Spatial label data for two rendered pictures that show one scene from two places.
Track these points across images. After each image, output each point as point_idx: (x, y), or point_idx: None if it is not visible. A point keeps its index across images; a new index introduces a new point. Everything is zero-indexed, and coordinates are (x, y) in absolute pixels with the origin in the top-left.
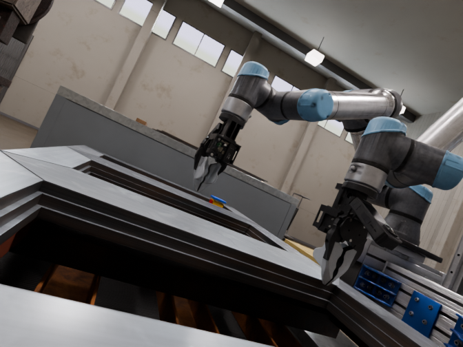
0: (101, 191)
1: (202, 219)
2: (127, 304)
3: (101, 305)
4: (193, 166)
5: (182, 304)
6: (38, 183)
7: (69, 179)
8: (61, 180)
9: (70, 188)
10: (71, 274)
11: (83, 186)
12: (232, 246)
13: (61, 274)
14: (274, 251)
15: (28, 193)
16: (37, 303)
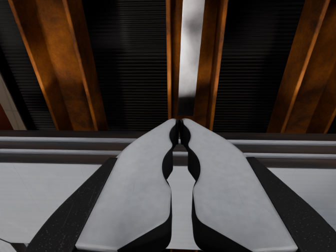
0: (37, 221)
1: (187, 176)
2: (164, 10)
3: (133, 27)
4: (104, 166)
5: (197, 121)
6: (15, 247)
7: (2, 218)
8: (8, 230)
9: (28, 242)
10: (83, 118)
11: (23, 226)
12: (197, 246)
13: (77, 122)
14: (329, 208)
15: (24, 247)
16: None
